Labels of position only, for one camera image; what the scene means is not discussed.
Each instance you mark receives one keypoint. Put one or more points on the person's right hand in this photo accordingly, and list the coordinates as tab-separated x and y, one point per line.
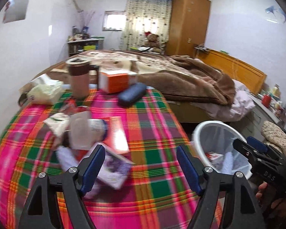
279	206

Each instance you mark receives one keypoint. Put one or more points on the floral quilted cloth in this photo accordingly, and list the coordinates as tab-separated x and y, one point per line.
274	136

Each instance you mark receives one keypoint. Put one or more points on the purple white small carton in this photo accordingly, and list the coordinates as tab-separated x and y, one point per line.
115	169

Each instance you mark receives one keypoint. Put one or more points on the white round trash bin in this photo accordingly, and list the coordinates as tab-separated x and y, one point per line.
197	146

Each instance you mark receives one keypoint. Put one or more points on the orange wooden wardrobe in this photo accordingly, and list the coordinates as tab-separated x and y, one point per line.
188	26

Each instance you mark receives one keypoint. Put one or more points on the brown fleece blanket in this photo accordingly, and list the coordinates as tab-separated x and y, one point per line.
178	78

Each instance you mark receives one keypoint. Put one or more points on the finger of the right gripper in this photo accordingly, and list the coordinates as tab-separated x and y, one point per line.
256	144
243	148

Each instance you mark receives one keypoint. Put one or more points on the grey bedside drawer cabinet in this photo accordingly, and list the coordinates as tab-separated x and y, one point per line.
251	124

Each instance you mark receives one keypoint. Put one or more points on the red white carton in bin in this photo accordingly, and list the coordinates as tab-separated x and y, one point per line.
215	159

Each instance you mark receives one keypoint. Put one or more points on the red jar on cabinet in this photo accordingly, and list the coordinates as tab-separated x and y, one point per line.
266	100

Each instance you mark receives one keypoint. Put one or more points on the wooden bed headboard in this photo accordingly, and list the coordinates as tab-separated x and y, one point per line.
239	70

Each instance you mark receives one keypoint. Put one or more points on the dark blue glasses case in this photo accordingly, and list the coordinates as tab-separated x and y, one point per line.
131	95

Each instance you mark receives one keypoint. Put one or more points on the grey shelf with clutter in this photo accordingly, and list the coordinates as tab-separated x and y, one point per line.
79	46

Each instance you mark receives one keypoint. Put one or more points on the brown teddy bear santa hat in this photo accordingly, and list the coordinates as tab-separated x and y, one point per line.
152	42

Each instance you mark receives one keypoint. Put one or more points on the crumpled white wrapper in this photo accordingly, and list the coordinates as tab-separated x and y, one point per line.
58	123

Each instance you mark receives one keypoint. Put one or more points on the patterned window curtain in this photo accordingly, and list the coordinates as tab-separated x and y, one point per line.
144	16

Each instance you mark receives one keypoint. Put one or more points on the white foam fruit net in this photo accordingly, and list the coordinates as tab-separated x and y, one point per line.
227	165

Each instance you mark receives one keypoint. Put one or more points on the clear plastic bin liner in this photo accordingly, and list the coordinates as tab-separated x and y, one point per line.
214	138

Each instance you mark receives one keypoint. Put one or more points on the plaid pink green tablecloth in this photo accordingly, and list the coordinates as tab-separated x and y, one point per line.
143	188

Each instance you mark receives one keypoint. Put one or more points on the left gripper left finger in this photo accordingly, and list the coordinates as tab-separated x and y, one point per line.
41	209

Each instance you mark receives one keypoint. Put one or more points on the white bed sheet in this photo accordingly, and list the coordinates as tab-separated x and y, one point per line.
240	107

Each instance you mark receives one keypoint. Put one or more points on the red flat card box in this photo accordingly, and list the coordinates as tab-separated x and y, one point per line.
116	137

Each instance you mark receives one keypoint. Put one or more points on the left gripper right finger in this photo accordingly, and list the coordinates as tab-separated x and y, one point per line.
241	209

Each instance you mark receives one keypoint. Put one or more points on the small bright window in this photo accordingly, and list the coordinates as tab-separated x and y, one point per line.
114	21

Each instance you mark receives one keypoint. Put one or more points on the brown beige lidded mug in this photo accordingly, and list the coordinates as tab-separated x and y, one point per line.
79	71

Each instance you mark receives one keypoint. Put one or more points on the soft pack of tissues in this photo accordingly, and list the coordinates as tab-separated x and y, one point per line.
41	90

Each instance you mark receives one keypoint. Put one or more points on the orange white cardboard box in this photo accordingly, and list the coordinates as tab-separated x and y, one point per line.
115	81

